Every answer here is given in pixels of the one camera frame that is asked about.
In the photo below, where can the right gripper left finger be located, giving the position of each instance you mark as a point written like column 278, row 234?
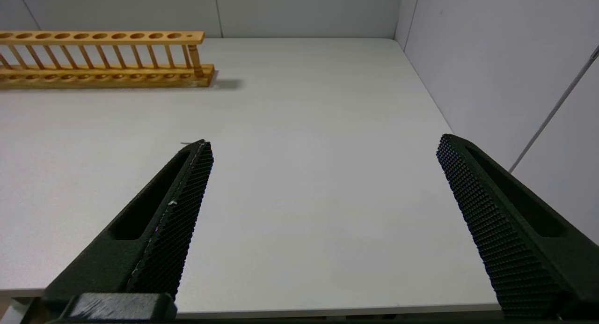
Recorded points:
column 164, row 230

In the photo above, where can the wooden test tube rack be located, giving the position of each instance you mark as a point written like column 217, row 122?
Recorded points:
column 103, row 35

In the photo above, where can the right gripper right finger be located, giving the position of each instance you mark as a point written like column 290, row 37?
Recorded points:
column 514, row 230

